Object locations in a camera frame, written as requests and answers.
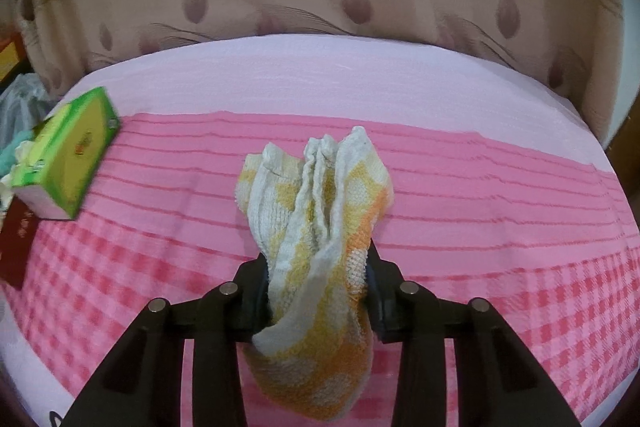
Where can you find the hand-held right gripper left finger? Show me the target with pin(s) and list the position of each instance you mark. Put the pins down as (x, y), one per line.
(255, 292)

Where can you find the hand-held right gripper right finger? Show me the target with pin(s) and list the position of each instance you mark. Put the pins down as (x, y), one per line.
(382, 302)

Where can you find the striped dotted towel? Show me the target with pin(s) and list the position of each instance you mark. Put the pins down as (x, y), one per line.
(320, 357)

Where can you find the red and gold tin box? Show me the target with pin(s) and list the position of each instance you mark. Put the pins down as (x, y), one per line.
(17, 247)

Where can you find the green tissue box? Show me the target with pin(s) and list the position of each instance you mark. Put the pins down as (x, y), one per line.
(75, 147)

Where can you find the grey plastic bag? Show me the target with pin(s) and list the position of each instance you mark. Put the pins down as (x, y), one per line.
(25, 102)

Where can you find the red cardboard box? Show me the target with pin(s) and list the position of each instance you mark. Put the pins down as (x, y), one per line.
(10, 57)

